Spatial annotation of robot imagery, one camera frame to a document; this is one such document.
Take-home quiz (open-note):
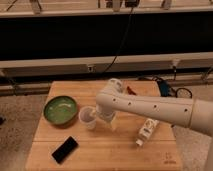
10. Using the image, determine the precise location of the blue object with cables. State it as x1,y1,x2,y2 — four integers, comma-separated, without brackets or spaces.
157,80,171,97

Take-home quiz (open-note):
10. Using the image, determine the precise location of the white plastic bottle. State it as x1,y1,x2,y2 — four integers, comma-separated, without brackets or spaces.
136,118,159,146

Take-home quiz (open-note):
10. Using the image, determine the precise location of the black smartphone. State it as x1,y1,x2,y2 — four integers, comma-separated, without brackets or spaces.
52,136,78,164

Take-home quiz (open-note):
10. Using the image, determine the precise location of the black hanging cable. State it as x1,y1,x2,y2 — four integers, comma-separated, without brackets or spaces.
101,5,135,74

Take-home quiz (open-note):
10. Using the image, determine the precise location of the green bowl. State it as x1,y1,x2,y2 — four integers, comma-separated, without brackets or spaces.
43,96,78,125

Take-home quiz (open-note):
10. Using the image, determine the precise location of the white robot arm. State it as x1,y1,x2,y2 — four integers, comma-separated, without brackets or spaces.
95,78,213,137

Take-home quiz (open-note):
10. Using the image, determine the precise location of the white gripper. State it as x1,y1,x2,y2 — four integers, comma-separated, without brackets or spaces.
89,111,117,131

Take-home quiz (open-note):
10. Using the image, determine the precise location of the red small object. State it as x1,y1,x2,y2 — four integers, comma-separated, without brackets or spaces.
127,86,137,95

